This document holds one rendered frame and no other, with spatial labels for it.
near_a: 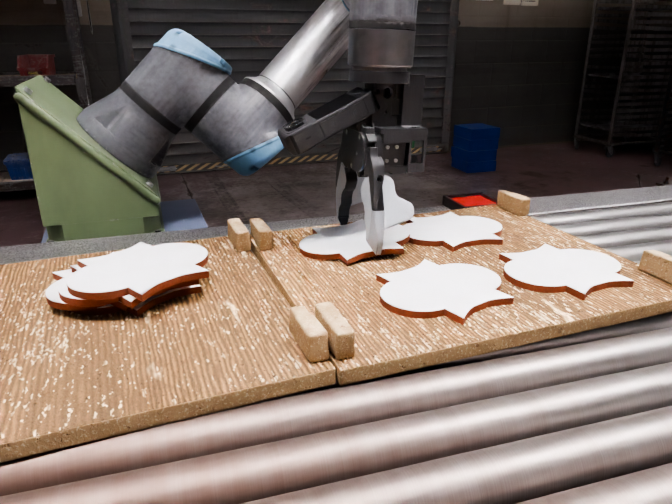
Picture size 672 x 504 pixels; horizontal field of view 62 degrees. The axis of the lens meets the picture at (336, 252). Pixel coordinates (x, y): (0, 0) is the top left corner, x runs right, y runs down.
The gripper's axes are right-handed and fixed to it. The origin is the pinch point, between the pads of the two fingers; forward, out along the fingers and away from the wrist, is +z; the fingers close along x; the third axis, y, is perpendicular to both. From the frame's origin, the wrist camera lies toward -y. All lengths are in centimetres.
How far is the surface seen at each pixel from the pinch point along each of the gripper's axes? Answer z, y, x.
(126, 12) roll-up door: -45, -13, 453
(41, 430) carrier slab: 3.2, -33.4, -25.0
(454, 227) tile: -0.1, 14.5, -0.3
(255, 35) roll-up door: -32, 93, 454
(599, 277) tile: -0.1, 20.2, -20.1
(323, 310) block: -0.5, -11.3, -20.1
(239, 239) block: 0.2, -14.1, 2.8
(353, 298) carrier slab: 1.8, -5.8, -13.8
